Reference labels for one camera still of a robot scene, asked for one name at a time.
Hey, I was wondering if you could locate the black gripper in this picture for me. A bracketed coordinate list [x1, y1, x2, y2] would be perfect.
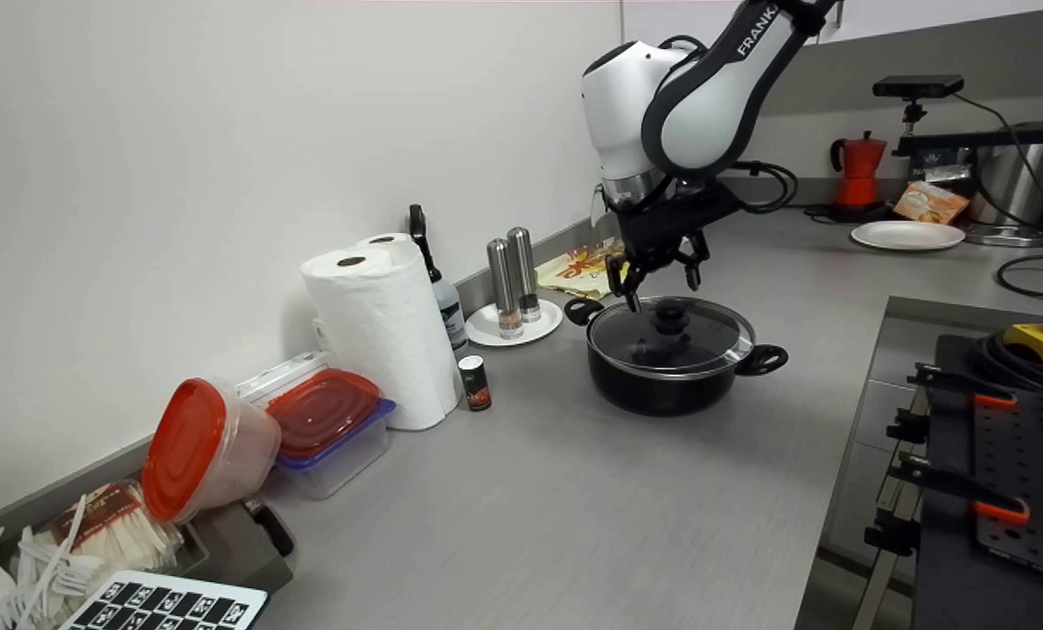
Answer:
[598, 172, 746, 314]

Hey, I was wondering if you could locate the glass pot lid black knob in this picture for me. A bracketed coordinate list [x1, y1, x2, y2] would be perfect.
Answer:
[589, 295, 761, 378]

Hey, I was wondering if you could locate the red moka pot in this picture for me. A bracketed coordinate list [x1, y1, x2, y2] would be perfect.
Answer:
[825, 130, 888, 218]

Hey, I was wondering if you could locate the rectangular container blue lid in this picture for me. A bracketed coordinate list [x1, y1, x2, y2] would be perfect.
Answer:
[273, 397, 398, 504]

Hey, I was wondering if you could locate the rectangular container red lid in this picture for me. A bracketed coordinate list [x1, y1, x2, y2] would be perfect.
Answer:
[267, 363, 388, 466]

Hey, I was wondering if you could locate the round container orange lid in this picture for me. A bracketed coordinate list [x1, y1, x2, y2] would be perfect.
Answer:
[140, 373, 288, 524]

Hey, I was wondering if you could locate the yellow snack bag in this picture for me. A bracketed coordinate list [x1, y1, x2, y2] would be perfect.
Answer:
[536, 238, 634, 302]

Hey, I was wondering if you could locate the steel salt grinder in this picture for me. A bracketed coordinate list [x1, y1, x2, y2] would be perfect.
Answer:
[503, 223, 543, 320]
[484, 233, 530, 337]

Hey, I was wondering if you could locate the small white saucer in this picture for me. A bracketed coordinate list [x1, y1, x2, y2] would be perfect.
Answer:
[463, 298, 568, 351]

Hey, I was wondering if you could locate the dark glass bottle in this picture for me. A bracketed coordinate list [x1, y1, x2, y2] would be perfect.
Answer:
[407, 200, 470, 351]

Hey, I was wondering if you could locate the small spice jar red cap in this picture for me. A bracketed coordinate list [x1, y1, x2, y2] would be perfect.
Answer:
[456, 352, 495, 418]

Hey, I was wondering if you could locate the white dinner plate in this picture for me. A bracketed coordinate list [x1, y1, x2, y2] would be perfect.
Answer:
[847, 218, 971, 256]

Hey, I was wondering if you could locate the orange snack packet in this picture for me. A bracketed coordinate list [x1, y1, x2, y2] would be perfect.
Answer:
[888, 177, 972, 228]

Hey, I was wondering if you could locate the white paper towel roll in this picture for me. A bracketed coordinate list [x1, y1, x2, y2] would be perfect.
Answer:
[297, 243, 463, 433]

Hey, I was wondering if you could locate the steel kettle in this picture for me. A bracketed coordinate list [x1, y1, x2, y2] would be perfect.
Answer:
[971, 135, 1043, 244]

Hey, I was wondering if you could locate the clear plastic container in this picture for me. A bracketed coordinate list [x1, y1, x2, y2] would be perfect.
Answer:
[231, 348, 330, 407]

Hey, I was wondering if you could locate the black perforated board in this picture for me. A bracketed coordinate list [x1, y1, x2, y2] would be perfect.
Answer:
[971, 390, 1043, 589]

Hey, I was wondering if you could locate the box of plastic cutlery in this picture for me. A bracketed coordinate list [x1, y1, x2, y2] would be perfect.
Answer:
[12, 481, 186, 610]

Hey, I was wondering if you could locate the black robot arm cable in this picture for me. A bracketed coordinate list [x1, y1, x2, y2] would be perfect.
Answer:
[706, 159, 801, 218]

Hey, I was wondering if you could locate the black camera on stand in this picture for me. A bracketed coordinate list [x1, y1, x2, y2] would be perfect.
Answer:
[873, 72, 971, 135]

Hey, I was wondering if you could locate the thick black cable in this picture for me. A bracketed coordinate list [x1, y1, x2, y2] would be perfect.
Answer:
[994, 250, 1043, 302]

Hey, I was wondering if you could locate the clamp with orange handle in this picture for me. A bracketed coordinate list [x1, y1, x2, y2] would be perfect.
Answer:
[888, 450, 1037, 534]
[902, 361, 1023, 420]

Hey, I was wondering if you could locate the thin black camera cable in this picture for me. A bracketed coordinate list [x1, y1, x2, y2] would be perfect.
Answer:
[948, 89, 1043, 230]

